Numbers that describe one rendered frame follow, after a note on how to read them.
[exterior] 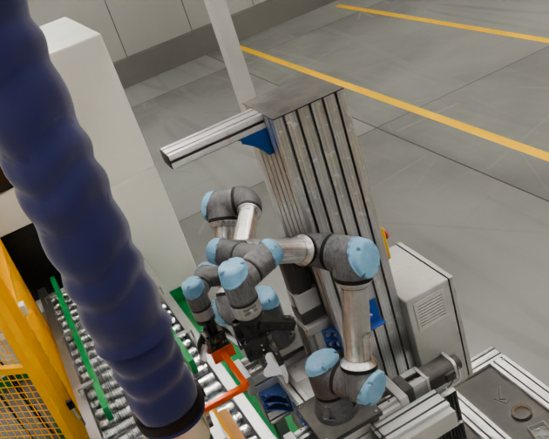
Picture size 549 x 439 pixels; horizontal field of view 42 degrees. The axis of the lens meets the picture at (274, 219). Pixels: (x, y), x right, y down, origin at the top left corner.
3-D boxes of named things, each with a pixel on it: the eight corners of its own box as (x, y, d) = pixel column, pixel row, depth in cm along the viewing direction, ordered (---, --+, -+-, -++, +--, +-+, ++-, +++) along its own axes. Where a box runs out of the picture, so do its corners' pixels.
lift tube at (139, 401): (132, 412, 236) (-17, 126, 188) (192, 379, 242) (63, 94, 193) (151, 452, 217) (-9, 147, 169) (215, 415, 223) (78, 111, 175)
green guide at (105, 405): (44, 293, 481) (37, 281, 476) (58, 285, 483) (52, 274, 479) (94, 429, 345) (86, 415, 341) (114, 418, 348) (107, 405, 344)
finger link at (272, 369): (271, 391, 186) (254, 359, 187) (291, 381, 188) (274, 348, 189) (273, 391, 183) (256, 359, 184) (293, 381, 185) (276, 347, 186)
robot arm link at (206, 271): (229, 274, 263) (221, 293, 254) (201, 278, 267) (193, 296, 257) (222, 257, 259) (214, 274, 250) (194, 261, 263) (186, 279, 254)
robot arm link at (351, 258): (352, 387, 237) (342, 227, 222) (390, 399, 227) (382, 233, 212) (329, 402, 228) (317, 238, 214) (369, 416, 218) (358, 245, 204)
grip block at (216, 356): (207, 354, 269) (203, 343, 267) (227, 342, 271) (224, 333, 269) (215, 365, 262) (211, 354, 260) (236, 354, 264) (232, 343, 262)
